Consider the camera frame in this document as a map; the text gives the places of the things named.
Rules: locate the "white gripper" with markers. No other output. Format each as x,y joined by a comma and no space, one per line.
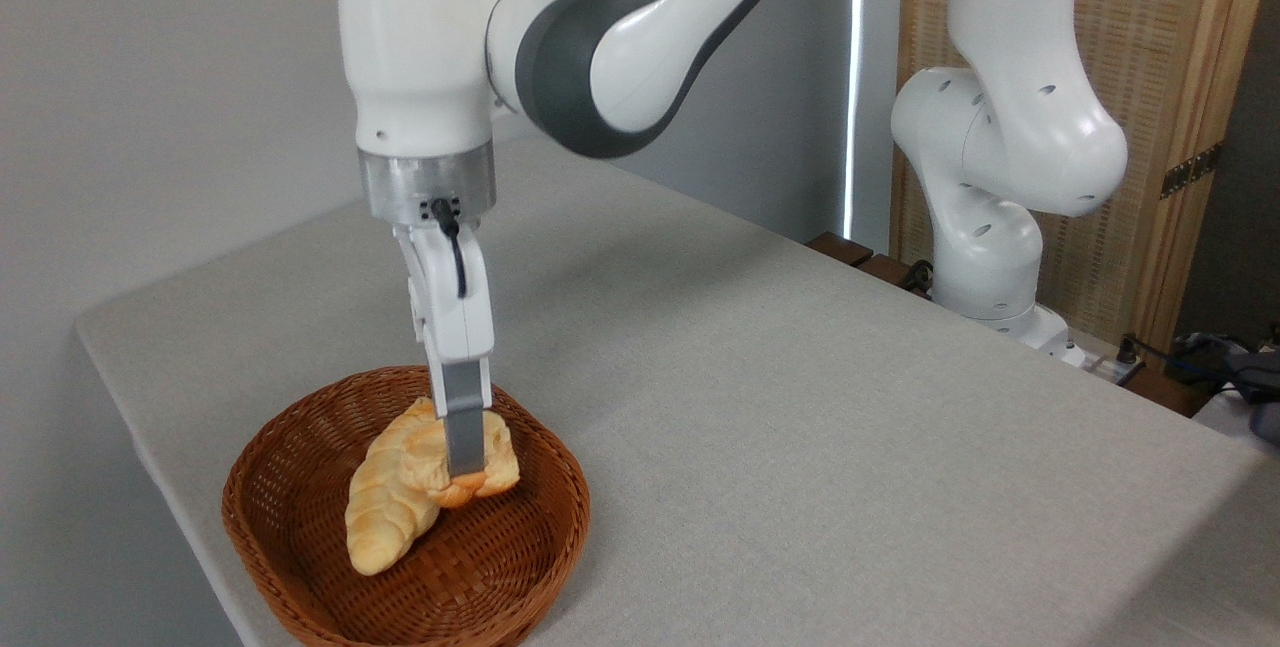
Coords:
450,312

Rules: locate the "round bread roll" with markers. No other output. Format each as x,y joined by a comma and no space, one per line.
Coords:
500,457

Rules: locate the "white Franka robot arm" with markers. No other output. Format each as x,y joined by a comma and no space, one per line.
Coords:
420,47

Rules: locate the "long braided bread loaf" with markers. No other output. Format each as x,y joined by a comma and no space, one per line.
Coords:
385,517

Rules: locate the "brown wicker basket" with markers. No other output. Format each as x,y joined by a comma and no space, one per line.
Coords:
470,587

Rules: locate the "grey tablecloth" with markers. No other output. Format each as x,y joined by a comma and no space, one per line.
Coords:
800,427

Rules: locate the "dark brown wooden block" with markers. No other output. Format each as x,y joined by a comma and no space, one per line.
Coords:
885,270
840,249

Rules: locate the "metal screen hinge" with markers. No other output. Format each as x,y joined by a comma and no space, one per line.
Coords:
1190,170

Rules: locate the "dark grey bag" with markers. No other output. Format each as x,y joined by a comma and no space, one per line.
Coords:
1250,377

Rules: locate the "wooden rattan folding screen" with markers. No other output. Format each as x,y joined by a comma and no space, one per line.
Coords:
1160,47

